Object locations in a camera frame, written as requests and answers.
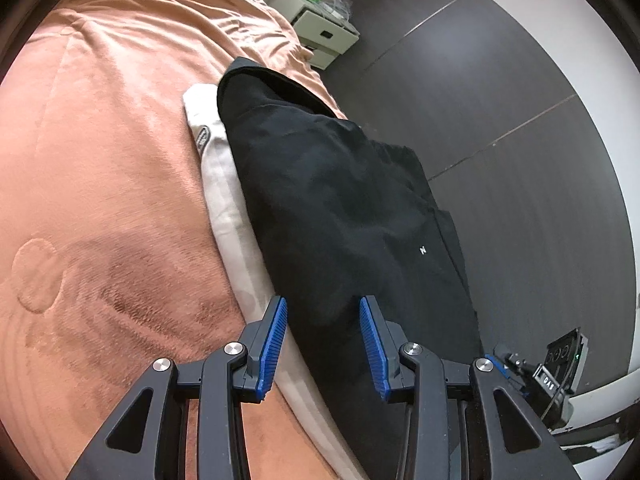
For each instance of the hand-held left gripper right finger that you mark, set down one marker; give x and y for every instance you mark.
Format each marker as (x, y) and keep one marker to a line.
(374, 345)

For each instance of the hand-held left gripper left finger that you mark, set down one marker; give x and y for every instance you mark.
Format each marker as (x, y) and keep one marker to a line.
(272, 340)

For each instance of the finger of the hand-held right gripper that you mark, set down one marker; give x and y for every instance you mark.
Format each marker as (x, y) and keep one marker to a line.
(512, 377)

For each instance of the black garment with white logo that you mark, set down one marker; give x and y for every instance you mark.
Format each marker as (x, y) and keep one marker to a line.
(340, 200)

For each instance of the white garment with grey label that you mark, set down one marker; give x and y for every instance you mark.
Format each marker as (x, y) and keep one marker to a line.
(225, 200)

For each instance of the orange blanket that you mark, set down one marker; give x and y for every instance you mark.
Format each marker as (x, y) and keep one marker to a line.
(100, 135)

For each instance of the white nightstand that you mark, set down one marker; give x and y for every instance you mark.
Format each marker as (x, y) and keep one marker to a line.
(325, 35)

